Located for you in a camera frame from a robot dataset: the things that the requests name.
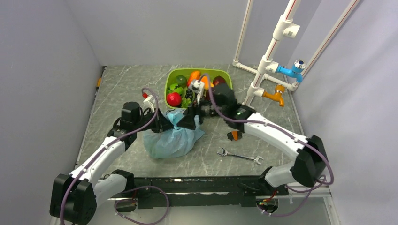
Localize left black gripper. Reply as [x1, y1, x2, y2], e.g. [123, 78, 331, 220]
[133, 108, 176, 133]

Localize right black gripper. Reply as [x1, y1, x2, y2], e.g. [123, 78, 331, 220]
[176, 92, 227, 130]

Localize blue plastic bag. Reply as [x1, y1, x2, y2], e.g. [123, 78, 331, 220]
[143, 109, 205, 159]

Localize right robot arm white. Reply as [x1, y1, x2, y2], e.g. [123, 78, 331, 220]
[177, 80, 330, 195]

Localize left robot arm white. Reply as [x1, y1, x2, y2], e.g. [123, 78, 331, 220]
[49, 102, 174, 225]

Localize green fake grapes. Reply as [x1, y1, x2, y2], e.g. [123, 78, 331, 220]
[181, 97, 195, 108]

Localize black fake grapes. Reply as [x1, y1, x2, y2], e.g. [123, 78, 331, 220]
[184, 89, 194, 101]

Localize orange fake mango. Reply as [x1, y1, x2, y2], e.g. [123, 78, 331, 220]
[200, 75, 214, 90]

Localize dark red fake apple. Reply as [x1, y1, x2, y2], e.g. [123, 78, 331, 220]
[213, 76, 226, 86]

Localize dark green round fruit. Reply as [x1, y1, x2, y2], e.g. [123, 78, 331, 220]
[175, 75, 187, 88]

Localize orange black hex key set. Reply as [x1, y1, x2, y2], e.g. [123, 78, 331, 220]
[227, 131, 243, 141]

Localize silver open-end wrench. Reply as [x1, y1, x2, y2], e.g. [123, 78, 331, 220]
[216, 147, 264, 165]

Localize green plastic fruit basket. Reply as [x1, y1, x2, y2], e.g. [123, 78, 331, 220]
[164, 68, 233, 109]

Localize orange faucet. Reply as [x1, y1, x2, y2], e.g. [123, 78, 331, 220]
[262, 84, 286, 107]

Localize blue faucet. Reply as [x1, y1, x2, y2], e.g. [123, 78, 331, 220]
[276, 59, 306, 83]

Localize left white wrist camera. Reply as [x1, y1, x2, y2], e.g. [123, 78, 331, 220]
[142, 92, 156, 112]

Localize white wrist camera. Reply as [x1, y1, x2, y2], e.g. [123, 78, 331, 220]
[189, 79, 205, 98]
[142, 92, 156, 112]

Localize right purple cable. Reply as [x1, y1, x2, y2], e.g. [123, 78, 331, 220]
[199, 74, 335, 218]

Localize purple cable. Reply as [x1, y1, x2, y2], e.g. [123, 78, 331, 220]
[199, 74, 335, 218]
[59, 87, 170, 225]

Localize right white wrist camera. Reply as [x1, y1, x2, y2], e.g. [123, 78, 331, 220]
[189, 79, 205, 98]

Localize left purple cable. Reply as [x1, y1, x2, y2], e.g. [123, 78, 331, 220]
[59, 87, 170, 225]

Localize white PVC pipe frame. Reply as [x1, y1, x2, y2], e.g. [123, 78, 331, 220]
[232, 0, 359, 106]

